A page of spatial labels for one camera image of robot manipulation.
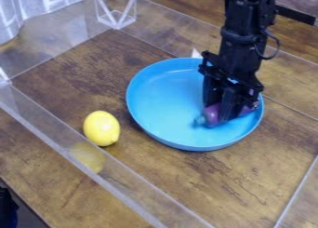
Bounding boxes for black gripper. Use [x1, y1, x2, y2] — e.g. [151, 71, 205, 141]
[199, 27, 265, 123]

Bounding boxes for purple toy eggplant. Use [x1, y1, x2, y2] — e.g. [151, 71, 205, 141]
[193, 103, 254, 127]

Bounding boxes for blue round plastic tray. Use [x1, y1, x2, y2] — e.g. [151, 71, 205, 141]
[126, 58, 265, 152]

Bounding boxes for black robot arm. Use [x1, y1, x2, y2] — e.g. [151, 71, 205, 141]
[195, 0, 277, 127]

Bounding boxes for black strip on table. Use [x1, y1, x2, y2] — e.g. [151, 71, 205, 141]
[275, 6, 316, 26]

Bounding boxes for yellow lemon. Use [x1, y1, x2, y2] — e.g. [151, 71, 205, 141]
[83, 111, 120, 146]

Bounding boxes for white patterned curtain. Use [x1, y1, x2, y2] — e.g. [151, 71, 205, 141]
[0, 0, 84, 45]

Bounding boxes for clear acrylic enclosure walls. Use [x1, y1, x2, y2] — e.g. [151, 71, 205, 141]
[0, 0, 318, 228]

